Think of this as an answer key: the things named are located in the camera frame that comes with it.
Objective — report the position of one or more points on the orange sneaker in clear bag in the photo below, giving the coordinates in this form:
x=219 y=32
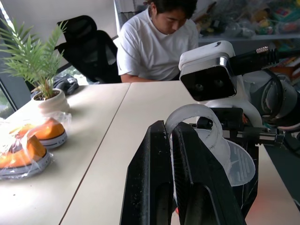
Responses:
x=50 y=133
x=22 y=159

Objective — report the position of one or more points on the white ceramic plant pot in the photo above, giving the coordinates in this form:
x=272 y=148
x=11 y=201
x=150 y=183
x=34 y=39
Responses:
x=54 y=104

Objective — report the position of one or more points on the translucent plastic measuring cup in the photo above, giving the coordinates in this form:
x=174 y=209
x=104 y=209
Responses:
x=216 y=138

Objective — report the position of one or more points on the white robot camera head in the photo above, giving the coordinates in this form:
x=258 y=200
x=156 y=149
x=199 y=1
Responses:
x=206 y=56

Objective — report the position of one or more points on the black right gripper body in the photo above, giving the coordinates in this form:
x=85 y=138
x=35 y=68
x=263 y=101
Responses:
x=232 y=119

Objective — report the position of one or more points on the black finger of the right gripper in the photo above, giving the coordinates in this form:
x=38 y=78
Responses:
x=248 y=194

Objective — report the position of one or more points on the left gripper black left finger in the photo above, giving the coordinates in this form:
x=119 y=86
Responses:
x=150 y=168

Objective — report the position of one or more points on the person in white t-shirt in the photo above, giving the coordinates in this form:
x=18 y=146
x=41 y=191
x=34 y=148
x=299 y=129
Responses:
x=152 y=47

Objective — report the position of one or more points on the black office chair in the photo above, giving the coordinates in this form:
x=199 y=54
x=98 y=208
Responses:
x=91 y=49

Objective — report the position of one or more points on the green palm plant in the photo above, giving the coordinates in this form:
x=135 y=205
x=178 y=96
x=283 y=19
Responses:
x=32 y=54

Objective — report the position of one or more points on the cluttered storage shelf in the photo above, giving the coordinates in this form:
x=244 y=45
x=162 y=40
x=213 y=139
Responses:
x=253 y=21

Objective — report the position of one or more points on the dark grey cloth bundle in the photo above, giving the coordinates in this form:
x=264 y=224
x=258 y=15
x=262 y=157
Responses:
x=66 y=84

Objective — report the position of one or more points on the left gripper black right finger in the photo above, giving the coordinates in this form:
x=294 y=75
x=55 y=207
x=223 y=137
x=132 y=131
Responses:
x=201 y=178

